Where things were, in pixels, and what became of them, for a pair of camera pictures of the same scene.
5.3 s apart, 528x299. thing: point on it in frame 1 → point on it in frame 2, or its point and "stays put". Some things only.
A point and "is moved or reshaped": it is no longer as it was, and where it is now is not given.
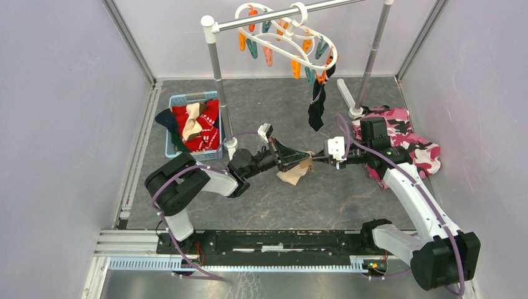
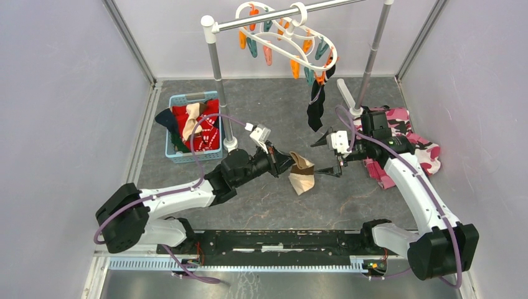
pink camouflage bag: [426, 156] stays put
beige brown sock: [291, 175] is moved or reshaped
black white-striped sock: [316, 109] stays put
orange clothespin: [321, 79] stays put
